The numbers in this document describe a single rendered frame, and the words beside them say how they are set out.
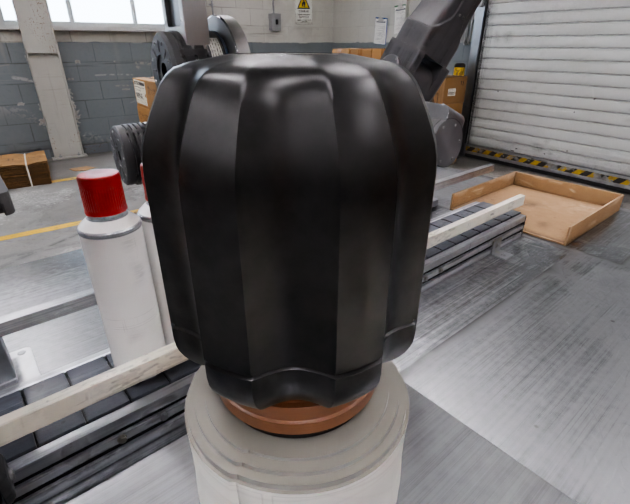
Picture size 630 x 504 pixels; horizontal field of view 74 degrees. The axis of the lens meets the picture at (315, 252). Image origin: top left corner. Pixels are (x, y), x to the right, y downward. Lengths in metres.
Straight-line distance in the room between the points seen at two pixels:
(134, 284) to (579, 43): 4.55
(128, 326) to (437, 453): 0.29
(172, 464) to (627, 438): 0.43
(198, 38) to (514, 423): 0.79
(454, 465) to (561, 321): 0.36
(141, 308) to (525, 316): 0.51
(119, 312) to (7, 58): 5.33
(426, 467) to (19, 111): 5.57
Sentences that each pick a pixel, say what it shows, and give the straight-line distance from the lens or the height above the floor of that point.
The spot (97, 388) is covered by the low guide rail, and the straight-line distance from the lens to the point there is 0.43.
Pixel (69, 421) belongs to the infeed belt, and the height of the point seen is 0.88.
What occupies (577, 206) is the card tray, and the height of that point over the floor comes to 0.83.
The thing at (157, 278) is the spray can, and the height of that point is 0.98.
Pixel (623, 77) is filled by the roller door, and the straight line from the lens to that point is 4.59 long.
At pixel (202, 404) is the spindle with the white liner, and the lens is 0.17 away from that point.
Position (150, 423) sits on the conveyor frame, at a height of 0.85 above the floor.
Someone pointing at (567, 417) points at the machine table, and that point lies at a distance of 0.54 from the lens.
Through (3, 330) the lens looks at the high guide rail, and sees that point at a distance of 0.47.
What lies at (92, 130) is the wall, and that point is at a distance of 5.82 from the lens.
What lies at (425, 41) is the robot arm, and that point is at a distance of 0.58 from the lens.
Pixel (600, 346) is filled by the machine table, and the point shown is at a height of 0.83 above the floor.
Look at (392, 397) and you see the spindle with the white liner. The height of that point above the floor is 1.07.
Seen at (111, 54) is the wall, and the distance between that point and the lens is 5.82.
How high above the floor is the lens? 1.18
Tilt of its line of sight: 26 degrees down
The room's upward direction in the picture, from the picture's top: straight up
